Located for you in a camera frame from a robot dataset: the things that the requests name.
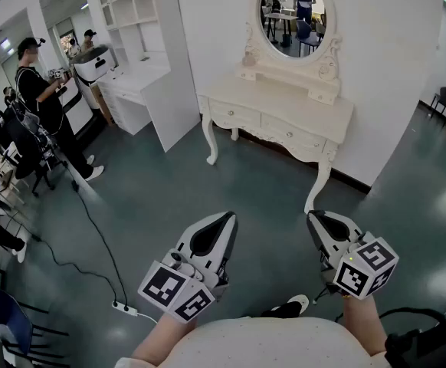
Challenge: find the black office chair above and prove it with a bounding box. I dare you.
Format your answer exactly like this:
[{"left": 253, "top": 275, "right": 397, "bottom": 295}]
[{"left": 6, "top": 113, "right": 67, "bottom": 197}]

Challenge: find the person's white shoe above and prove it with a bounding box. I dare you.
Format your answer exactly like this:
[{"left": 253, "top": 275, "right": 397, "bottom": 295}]
[{"left": 286, "top": 294, "right": 310, "bottom": 316}]

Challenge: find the white power strip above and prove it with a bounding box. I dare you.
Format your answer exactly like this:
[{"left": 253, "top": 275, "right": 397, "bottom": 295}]
[{"left": 111, "top": 300, "right": 139, "bottom": 317}]

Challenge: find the white round robot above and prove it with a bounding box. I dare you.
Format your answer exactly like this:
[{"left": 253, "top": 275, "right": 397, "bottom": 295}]
[{"left": 71, "top": 44, "right": 116, "bottom": 110}]

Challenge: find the blue chair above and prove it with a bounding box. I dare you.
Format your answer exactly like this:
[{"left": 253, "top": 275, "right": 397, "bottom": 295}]
[{"left": 0, "top": 280, "right": 71, "bottom": 368}]

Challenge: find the person's right forearm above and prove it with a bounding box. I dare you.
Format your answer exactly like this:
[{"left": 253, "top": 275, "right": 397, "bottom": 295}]
[{"left": 341, "top": 295, "right": 389, "bottom": 358}]

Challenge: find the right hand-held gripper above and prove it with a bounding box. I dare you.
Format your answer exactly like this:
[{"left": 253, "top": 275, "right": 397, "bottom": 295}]
[{"left": 307, "top": 209, "right": 399, "bottom": 301}]

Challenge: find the white dressing table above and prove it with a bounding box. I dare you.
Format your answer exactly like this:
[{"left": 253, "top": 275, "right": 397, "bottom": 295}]
[{"left": 196, "top": 61, "right": 355, "bottom": 215}]

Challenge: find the white shelf desk unit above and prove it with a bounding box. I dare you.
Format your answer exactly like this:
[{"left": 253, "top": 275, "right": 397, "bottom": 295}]
[{"left": 92, "top": 0, "right": 202, "bottom": 153}]

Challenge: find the person's left forearm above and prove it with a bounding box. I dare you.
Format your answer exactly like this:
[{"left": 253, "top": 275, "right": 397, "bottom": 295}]
[{"left": 130, "top": 312, "right": 199, "bottom": 367}]

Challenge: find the black equipment bag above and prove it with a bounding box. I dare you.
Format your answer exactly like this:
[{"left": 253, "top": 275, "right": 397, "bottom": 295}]
[{"left": 378, "top": 307, "right": 446, "bottom": 368}]

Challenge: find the oval mirror white carved frame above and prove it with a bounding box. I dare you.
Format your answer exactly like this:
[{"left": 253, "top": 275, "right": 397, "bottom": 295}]
[{"left": 241, "top": 0, "right": 343, "bottom": 82}]

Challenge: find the black floor cable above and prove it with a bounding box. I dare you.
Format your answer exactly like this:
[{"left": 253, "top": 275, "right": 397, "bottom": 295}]
[{"left": 31, "top": 159, "right": 129, "bottom": 307}]

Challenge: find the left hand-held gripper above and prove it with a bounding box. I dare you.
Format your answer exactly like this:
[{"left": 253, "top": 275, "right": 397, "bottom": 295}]
[{"left": 137, "top": 212, "right": 239, "bottom": 324}]

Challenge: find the person's white shirt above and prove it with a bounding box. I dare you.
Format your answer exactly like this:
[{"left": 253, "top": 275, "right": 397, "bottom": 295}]
[{"left": 115, "top": 315, "right": 392, "bottom": 368}]

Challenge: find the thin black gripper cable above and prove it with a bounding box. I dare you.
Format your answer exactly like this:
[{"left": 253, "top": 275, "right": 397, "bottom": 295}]
[{"left": 313, "top": 284, "right": 346, "bottom": 323}]

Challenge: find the person's black trouser leg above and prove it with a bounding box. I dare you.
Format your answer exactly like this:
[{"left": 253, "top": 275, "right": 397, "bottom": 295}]
[{"left": 261, "top": 301, "right": 304, "bottom": 319}]

